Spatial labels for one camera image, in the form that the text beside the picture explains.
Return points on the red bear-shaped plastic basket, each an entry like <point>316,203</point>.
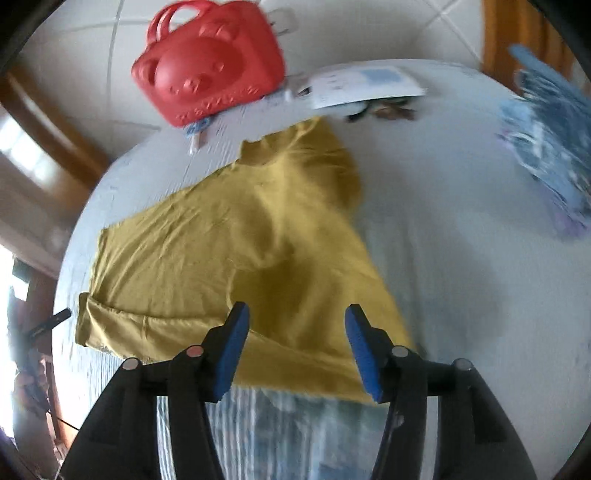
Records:
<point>207,64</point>

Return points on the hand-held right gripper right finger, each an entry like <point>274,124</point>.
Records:
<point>364,355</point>

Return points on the mustard yellow t-shirt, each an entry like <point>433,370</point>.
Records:
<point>258,244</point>

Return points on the dark small items under paper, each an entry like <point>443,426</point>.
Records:
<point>383,110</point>

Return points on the small white and blue tube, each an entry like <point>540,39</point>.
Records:
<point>196,134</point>

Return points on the blue patterned cloth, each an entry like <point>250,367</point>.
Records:
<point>547,134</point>

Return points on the light striped cloth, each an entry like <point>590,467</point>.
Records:
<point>295,438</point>

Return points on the white paper sheet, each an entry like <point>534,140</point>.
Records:
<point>364,85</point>

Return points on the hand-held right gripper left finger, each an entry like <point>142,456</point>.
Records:
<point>231,350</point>

